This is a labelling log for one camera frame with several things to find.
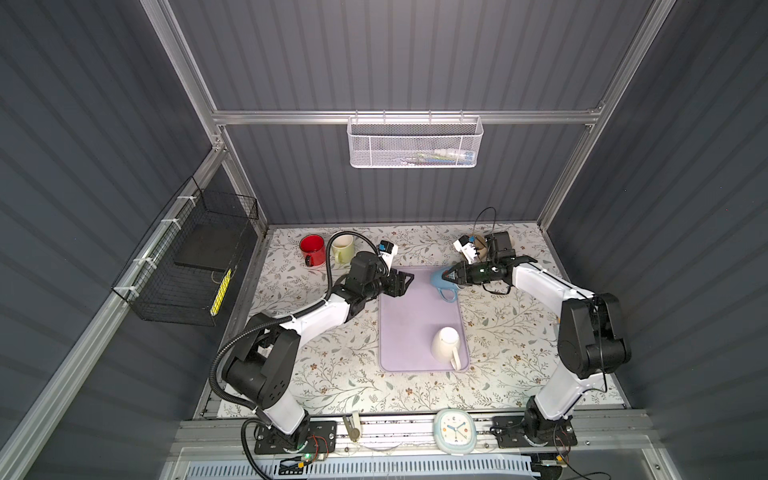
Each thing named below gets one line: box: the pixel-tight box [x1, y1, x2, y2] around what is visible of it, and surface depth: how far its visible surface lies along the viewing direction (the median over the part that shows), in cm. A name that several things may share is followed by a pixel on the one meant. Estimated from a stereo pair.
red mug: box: [299, 234, 326, 267], surface depth 107 cm
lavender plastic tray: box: [378, 266, 470, 373], surface depth 95 cm
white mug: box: [432, 326, 461, 371], surface depth 82 cm
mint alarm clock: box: [433, 408, 477, 455], surface depth 74 cm
